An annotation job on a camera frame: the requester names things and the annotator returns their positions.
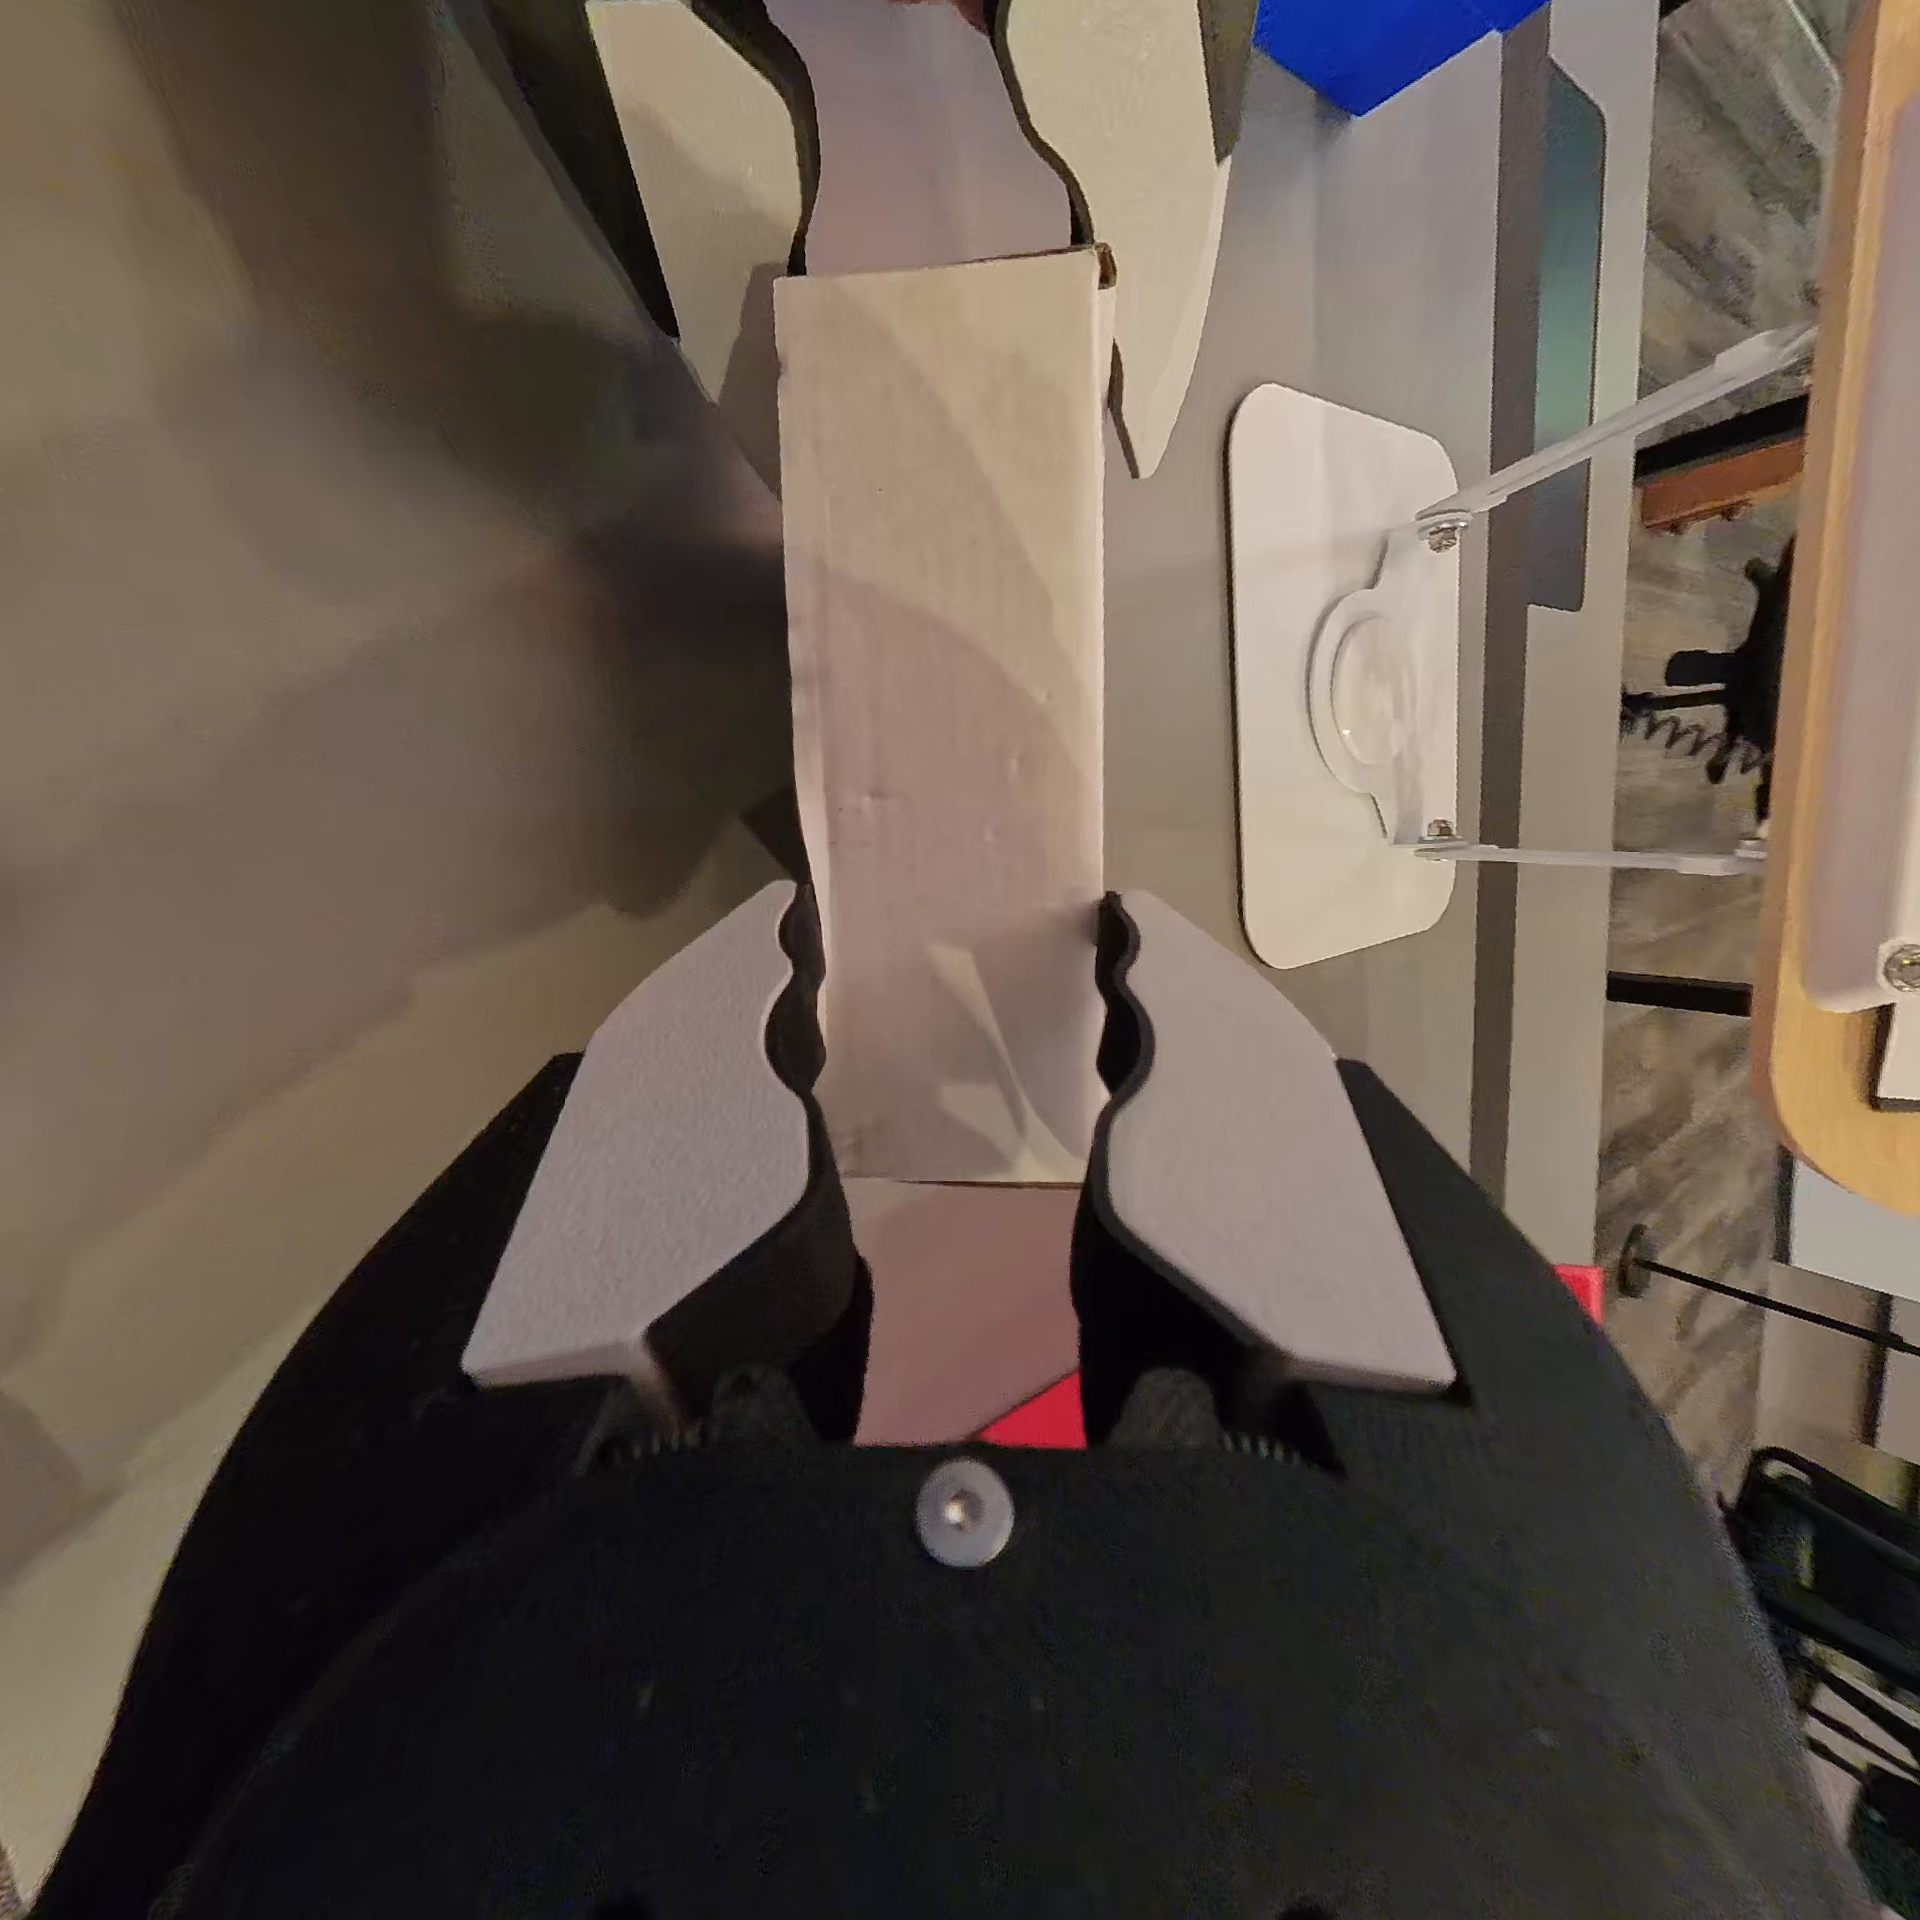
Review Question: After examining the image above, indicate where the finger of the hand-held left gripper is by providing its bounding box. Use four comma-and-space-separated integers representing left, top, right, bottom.
586, 0, 830, 407
994, 0, 1245, 485

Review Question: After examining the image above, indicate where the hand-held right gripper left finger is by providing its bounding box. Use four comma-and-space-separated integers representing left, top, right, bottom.
459, 879, 876, 1426

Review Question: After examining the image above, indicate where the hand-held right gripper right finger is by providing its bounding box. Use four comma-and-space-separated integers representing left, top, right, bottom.
1067, 888, 1464, 1426

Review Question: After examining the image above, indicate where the red plastic bin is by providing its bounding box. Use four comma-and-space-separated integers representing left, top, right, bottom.
973, 1261, 1609, 1454

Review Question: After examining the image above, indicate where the white cardboard box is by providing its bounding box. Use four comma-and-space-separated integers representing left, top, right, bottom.
775, 0, 1123, 1191

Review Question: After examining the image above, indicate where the blue cube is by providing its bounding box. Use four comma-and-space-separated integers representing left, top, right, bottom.
1255, 0, 1547, 122

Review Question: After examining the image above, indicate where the thin black rod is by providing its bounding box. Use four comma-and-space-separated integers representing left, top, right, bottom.
1619, 1224, 1920, 1358

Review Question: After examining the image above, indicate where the black stand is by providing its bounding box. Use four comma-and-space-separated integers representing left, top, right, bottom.
1738, 1444, 1920, 1920

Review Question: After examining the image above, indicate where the wooden board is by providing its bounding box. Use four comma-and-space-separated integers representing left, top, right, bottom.
1753, 0, 1920, 1218

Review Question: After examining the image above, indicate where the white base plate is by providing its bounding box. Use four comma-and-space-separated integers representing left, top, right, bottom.
1229, 381, 1468, 973

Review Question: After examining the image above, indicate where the coiled black cable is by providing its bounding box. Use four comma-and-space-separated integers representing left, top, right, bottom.
1622, 536, 1804, 789

